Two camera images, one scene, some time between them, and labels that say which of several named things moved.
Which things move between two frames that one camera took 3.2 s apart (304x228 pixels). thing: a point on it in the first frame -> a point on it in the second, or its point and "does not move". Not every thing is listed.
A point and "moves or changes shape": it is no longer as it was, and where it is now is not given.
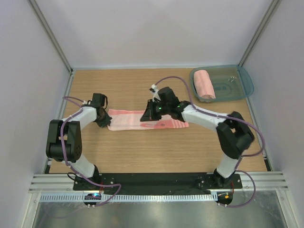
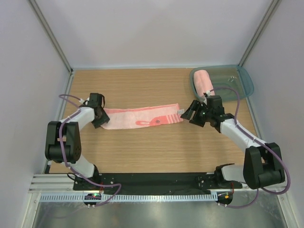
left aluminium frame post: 39,14 does not move
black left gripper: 106,121 does not move
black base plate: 158,182 does not move
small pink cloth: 128,119 moves or changes shape
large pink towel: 203,84 does not move
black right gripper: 149,114 -> 195,120
